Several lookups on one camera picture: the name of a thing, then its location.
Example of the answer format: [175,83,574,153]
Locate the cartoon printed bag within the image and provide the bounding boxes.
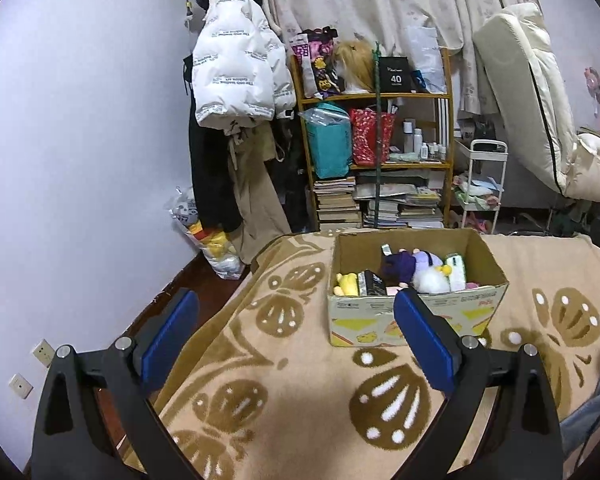
[290,30,341,100]

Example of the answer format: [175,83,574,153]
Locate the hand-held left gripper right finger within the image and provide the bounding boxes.
[393,287,566,480]

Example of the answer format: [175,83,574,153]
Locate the white wall socket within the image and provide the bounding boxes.
[32,340,56,368]
[8,373,34,400]

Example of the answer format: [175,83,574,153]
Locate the white puffer jacket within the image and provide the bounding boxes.
[191,0,297,131]

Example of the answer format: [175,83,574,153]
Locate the person's leg in jeans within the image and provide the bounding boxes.
[560,355,600,466]

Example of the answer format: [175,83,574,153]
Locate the beige hanging trousers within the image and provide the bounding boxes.
[227,122,293,266]

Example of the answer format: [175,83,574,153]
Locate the folded cloths on cart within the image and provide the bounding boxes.
[455,177,503,208]

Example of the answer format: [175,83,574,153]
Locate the black printed pouch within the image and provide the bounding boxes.
[358,270,387,297]

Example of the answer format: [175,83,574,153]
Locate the beige leaf-patterned blanket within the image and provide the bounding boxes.
[122,230,600,480]

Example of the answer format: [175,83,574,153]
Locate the wooden shelf unit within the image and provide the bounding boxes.
[289,47,455,231]

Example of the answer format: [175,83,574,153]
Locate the teal shopping bag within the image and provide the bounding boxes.
[307,105,353,179]

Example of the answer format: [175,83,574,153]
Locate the blonde wig head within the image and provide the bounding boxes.
[332,40,378,93]

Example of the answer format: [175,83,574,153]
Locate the black hanging garment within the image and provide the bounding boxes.
[184,55,243,233]

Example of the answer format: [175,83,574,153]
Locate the pink small fan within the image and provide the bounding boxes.
[582,66,600,116]

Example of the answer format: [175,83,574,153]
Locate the group of cosmetic bottles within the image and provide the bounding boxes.
[402,119,448,158]

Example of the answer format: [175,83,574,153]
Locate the white green bottle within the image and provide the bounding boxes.
[444,254,469,292]

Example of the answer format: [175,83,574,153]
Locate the black box white print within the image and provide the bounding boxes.
[377,56,412,93]

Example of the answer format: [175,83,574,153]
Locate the purple plush doll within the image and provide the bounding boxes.
[380,244,443,288]

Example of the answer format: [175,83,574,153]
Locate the clear plastic bag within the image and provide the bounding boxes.
[407,25,447,93]

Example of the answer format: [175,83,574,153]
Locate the brown cardboard box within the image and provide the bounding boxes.
[326,227,510,348]

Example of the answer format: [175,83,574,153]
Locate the green thin pole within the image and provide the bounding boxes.
[371,42,384,231]

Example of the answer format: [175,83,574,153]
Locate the plastic bag of toys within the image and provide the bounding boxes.
[170,187,246,281]

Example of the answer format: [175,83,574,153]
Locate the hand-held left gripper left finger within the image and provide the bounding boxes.
[30,287,201,480]

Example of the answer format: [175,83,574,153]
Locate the yellow plush toy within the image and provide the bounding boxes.
[334,272,362,297]

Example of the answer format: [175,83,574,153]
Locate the white trolley cart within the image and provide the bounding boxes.
[452,139,509,235]

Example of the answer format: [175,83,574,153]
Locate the cream mattress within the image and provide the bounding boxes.
[472,2,600,206]

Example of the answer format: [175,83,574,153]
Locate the dark hanging clothes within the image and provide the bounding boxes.
[267,117,311,233]

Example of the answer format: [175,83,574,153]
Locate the white fluffy plush toy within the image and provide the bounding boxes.
[412,263,453,294]

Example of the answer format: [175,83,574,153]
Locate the red patterned bag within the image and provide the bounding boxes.
[350,108,396,167]

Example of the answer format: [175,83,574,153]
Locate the stack of books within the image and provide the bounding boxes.
[312,170,446,231]

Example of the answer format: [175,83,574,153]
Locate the pink toys in cart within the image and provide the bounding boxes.
[460,210,496,233]

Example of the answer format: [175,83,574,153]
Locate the metal stand legs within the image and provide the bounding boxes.
[510,197,583,237]

